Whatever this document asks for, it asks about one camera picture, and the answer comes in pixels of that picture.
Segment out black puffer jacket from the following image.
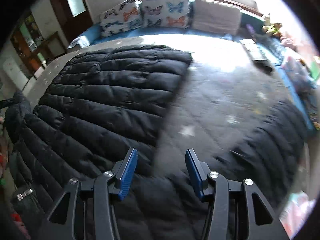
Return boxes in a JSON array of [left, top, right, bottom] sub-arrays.
[[3, 44, 309, 240]]

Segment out remote control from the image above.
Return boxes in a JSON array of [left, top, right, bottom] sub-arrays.
[[240, 39, 267, 62]]

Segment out blue bed sheet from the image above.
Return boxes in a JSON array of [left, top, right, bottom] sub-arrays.
[[67, 24, 319, 131]]

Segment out white small fridge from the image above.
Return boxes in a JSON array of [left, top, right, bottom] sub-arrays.
[[3, 57, 28, 90]]

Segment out wooden shelf cabinet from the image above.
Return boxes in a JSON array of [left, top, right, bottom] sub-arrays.
[[10, 10, 67, 75]]

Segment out purple doll toy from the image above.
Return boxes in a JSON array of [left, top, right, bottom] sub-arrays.
[[246, 24, 257, 42]]

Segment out plush toys pile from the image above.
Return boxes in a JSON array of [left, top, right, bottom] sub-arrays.
[[261, 14, 283, 39]]

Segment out plain white pillow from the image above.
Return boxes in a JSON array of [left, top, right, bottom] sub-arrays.
[[191, 0, 242, 35]]

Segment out left butterfly pillow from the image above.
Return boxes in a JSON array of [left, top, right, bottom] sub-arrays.
[[99, 0, 143, 37]]

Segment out butterfly pillow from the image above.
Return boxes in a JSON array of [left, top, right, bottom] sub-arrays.
[[140, 0, 190, 29], [99, 0, 143, 37]]

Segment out right butterfly pillow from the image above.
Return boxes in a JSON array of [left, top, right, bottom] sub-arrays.
[[140, 0, 190, 29]]

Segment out dark wooden door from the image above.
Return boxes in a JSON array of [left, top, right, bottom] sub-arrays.
[[50, 0, 93, 43]]

